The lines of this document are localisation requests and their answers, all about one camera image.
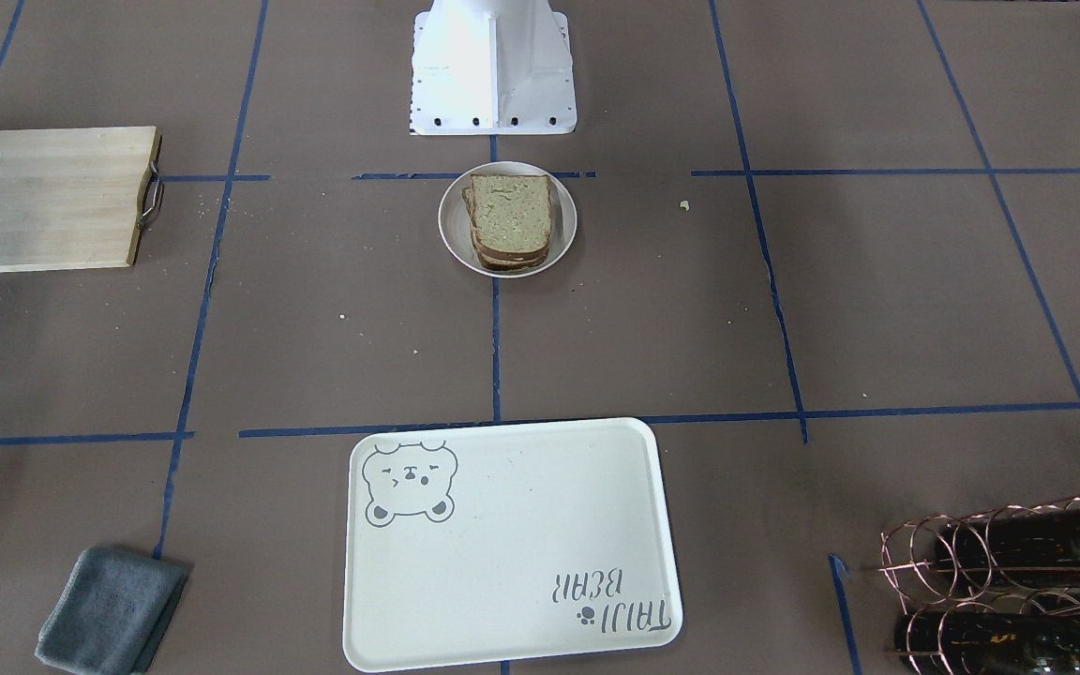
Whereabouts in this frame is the bread slice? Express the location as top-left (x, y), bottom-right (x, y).
top-left (467, 173), bottom-right (556, 256)
top-left (463, 183), bottom-right (562, 273)

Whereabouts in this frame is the white round plate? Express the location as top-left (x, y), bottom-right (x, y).
top-left (437, 161), bottom-right (579, 278)

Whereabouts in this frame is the cream bear tray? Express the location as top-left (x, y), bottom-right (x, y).
top-left (341, 417), bottom-right (684, 672)

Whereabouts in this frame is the dark wine bottle lower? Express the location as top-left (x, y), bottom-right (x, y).
top-left (894, 609), bottom-right (1080, 674)

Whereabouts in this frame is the dark wine bottle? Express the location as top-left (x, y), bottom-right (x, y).
top-left (934, 509), bottom-right (1080, 590)
top-left (894, 609), bottom-right (1080, 674)

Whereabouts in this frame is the wooden cutting board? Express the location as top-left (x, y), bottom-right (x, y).
top-left (0, 127), bottom-right (161, 273)

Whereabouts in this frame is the grey folded cloth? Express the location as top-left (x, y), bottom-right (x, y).
top-left (35, 546), bottom-right (189, 674)

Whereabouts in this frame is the dark wine bottle upper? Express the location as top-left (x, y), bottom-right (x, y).
top-left (934, 509), bottom-right (1080, 590)

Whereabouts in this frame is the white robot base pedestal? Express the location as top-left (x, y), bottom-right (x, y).
top-left (408, 1), bottom-right (578, 136)

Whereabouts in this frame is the copper wire bottle rack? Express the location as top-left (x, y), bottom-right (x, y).
top-left (878, 495), bottom-right (1080, 674)

